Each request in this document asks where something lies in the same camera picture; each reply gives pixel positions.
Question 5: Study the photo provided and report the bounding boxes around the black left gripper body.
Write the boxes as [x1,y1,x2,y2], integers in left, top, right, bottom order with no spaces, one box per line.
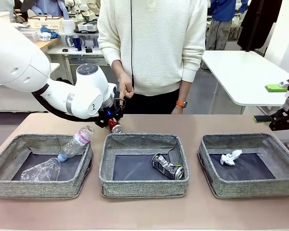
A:
[100,98,121,121]

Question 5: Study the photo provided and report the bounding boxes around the crushed red drink can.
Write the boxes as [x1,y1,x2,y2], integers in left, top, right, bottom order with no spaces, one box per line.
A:
[108,117,123,134]

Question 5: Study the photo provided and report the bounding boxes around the small pink-label water bottle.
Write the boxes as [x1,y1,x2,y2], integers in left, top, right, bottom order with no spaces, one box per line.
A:
[57,125,95,162]

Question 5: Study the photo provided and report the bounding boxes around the white paper ball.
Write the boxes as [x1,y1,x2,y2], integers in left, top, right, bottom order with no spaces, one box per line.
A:
[219,149,243,167]

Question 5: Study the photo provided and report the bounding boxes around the crushed black drink can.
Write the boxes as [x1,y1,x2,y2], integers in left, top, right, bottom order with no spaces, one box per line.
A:
[151,153,185,180]

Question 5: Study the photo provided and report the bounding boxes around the clear plastic cup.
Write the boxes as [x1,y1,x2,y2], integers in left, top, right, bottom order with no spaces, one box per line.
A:
[20,157,62,181]

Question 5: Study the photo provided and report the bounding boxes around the person's left forearm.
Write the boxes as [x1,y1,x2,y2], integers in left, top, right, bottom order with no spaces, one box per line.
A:
[179,80,194,103]

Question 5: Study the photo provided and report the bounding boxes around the person's right forearm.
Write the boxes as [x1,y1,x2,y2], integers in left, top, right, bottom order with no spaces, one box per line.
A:
[111,59,126,78]

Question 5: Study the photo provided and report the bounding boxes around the person's right hand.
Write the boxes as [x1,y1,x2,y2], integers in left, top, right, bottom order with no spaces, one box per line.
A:
[118,73,136,100]

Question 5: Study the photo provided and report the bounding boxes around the person's left hand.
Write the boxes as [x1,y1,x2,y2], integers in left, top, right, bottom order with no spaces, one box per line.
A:
[171,105,185,115]

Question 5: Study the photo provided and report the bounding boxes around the white table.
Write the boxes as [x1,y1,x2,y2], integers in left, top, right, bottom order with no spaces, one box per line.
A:
[201,50,289,123]

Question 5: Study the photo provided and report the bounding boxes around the black trousers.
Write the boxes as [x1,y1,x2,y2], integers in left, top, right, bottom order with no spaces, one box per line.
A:
[121,86,184,115]

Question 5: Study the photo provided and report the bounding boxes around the white workbench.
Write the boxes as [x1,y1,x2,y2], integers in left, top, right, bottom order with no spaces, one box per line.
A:
[47,46,111,85]

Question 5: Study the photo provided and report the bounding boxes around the hanging black coat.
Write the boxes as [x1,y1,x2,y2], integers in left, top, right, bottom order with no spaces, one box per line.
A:
[237,0,283,53]

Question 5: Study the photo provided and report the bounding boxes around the blue drink bottle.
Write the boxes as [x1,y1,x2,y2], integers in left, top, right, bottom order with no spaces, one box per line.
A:
[72,35,83,52]

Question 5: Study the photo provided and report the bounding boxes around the grey fabric basket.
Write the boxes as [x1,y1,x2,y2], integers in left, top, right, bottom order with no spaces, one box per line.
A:
[98,133,190,198]
[0,134,94,199]
[197,133,289,199]

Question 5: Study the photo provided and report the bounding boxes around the person in white sweater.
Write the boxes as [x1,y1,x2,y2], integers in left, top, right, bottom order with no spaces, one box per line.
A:
[97,0,208,97]

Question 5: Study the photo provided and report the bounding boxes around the white desktop device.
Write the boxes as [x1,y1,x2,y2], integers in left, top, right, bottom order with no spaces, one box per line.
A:
[77,20,98,33]

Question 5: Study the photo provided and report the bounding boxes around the person in blue jacket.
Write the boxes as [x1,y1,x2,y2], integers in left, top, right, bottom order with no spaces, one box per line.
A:
[210,0,249,51]

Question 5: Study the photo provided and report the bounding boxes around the white cylindrical container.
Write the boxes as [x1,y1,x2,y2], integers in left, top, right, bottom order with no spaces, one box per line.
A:
[62,19,75,34]

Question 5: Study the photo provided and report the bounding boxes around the blue cloth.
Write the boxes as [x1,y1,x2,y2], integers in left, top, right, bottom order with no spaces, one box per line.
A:
[39,26,61,39]

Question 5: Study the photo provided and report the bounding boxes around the white slatted crate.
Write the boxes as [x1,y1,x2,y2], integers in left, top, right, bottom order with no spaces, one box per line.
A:
[27,15,65,33]

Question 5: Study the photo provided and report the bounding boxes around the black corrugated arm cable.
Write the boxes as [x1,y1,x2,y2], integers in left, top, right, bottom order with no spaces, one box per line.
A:
[30,83,126,122]

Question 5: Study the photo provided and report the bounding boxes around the thin black neck cord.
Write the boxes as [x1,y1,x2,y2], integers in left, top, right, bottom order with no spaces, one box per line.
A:
[130,0,135,88]

